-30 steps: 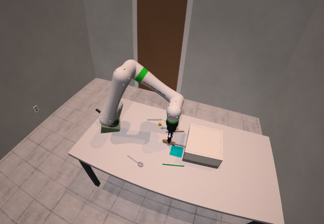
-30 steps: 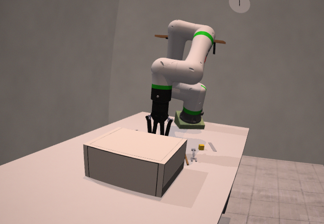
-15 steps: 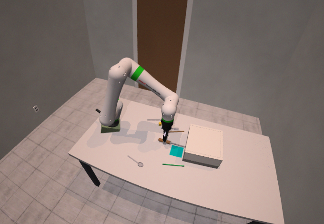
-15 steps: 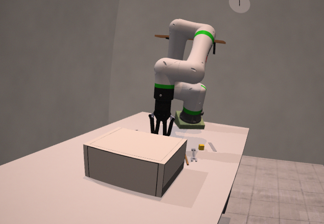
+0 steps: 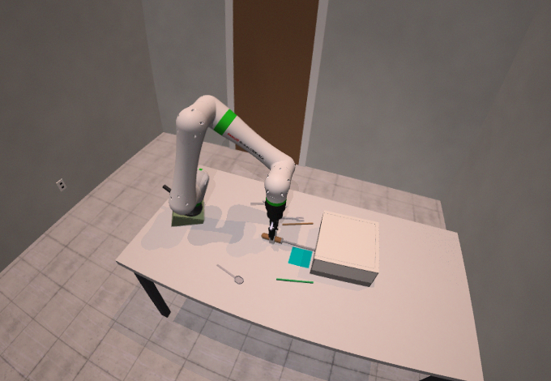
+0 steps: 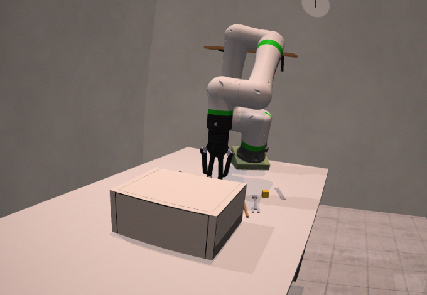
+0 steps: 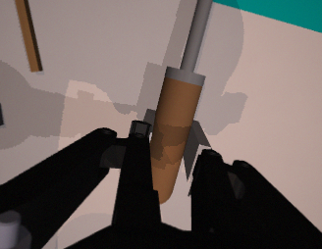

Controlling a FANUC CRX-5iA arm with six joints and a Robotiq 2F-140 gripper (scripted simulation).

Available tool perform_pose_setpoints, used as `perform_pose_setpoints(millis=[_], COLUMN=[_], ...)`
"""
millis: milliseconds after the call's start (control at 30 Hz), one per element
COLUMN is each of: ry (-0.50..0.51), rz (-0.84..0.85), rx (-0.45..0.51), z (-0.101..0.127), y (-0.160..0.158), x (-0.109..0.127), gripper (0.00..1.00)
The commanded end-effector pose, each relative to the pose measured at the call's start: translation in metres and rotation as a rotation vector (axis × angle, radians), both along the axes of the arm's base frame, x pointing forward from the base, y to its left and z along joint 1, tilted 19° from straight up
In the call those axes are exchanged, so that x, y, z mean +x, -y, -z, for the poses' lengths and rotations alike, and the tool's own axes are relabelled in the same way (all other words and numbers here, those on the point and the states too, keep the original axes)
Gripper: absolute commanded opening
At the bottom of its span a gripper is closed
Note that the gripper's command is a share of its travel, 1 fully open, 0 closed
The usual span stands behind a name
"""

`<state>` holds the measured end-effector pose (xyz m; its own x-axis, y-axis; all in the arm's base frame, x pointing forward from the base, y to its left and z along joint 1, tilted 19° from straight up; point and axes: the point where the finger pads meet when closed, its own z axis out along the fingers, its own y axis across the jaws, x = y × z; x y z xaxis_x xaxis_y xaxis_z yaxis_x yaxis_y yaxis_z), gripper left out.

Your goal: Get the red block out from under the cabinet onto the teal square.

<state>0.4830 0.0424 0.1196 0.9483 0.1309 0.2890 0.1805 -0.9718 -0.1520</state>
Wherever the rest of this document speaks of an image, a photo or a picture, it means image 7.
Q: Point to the brown wooden stick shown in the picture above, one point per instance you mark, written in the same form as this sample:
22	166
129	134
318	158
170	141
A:
29	35

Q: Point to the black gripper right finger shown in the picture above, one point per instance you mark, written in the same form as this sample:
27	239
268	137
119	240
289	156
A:
237	220

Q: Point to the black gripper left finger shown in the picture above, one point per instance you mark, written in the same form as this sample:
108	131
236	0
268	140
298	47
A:
37	202

